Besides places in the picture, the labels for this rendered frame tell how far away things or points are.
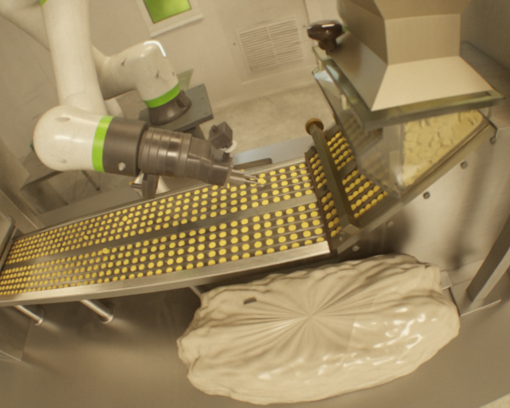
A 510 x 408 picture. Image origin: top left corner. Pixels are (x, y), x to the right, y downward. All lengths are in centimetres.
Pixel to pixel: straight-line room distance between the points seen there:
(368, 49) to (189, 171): 31
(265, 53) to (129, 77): 204
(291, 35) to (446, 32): 253
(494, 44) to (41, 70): 335
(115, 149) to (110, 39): 252
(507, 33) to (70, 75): 75
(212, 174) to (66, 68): 37
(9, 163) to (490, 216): 123
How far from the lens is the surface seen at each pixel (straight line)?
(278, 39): 283
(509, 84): 49
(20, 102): 374
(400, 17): 32
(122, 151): 47
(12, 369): 99
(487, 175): 43
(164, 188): 83
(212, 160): 47
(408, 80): 33
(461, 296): 59
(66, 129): 49
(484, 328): 59
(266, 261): 45
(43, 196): 286
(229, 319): 40
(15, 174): 112
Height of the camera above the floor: 132
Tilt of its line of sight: 45 degrees down
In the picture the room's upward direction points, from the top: 23 degrees counter-clockwise
